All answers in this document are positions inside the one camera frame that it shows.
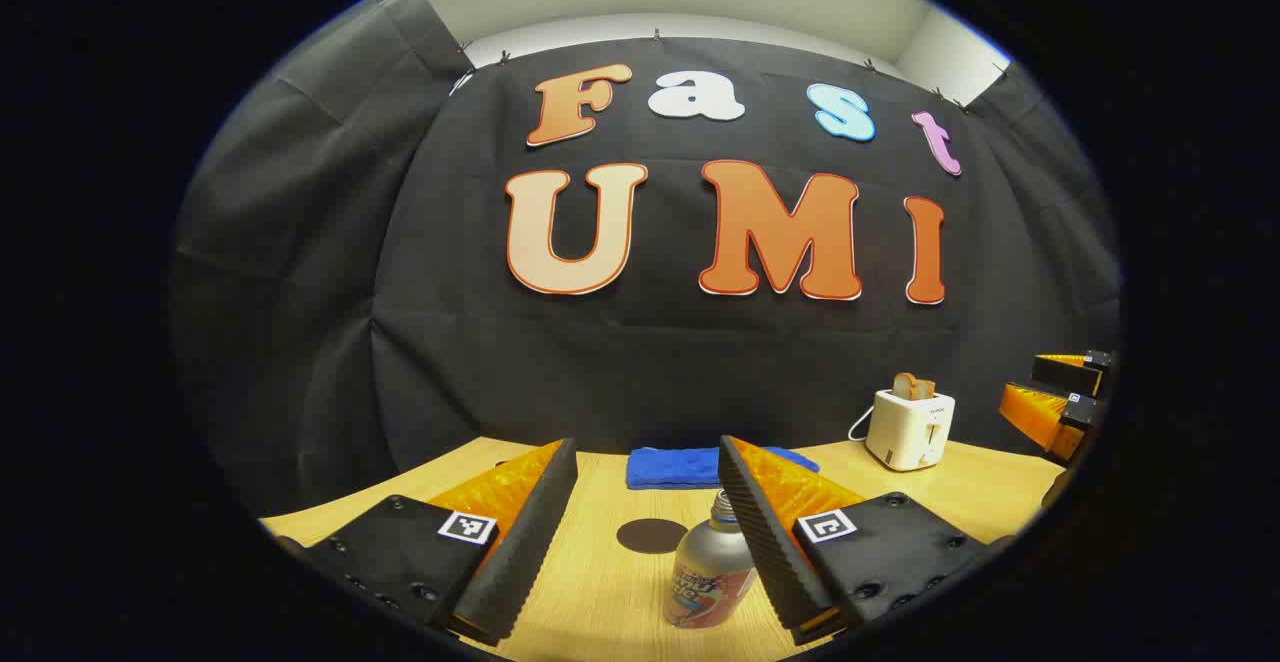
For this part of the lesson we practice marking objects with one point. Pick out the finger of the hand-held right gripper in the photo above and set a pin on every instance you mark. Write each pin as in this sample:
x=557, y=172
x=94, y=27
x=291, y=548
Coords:
x=1040, y=414
x=1070, y=372

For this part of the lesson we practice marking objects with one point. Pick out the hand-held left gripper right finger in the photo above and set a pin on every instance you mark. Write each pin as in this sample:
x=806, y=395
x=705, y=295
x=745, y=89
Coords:
x=765, y=542

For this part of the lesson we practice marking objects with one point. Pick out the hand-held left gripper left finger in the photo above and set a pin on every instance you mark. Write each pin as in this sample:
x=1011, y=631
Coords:
x=520, y=542

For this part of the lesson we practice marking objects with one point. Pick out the silver water bottle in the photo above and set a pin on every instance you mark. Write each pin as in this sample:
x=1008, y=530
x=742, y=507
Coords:
x=702, y=577

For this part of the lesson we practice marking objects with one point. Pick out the dark round coaster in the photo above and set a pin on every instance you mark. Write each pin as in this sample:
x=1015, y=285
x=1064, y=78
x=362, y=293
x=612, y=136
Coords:
x=648, y=536

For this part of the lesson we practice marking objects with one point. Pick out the blue folded cloth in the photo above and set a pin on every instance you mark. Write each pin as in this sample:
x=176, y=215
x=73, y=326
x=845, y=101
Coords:
x=670, y=467

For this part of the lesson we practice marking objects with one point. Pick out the toast slice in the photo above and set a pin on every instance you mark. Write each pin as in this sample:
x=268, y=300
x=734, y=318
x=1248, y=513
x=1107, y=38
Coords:
x=910, y=387

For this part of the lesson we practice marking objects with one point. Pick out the white toaster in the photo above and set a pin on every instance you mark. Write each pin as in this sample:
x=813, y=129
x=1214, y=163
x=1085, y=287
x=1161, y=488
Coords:
x=905, y=432

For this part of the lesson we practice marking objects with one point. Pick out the black backdrop cloth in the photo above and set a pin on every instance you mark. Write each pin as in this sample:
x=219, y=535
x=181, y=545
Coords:
x=660, y=362

